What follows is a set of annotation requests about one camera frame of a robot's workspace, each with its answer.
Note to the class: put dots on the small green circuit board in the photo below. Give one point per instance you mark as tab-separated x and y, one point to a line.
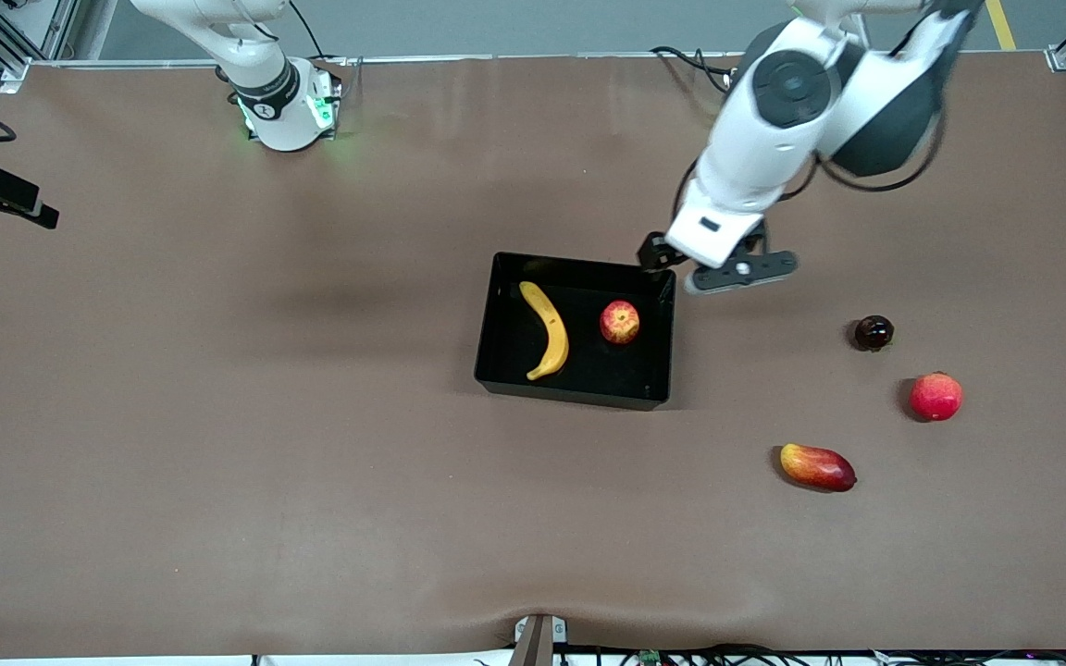
650	658

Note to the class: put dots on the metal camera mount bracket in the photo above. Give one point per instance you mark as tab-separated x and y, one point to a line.
538	643

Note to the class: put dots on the small red yellow apple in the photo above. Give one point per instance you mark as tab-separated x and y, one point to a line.
619	323

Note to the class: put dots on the brown table mat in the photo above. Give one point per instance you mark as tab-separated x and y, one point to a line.
311	462

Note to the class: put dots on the yellow banana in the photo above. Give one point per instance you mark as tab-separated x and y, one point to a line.
553	333

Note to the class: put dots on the dark purple plum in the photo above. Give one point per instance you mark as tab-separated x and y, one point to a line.
873	333

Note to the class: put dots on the black plastic box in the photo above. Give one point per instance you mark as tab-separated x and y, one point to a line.
588	375

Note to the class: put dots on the red yellow mango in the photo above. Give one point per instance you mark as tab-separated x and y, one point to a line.
815	467

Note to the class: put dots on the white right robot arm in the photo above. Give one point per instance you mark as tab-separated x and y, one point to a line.
274	111

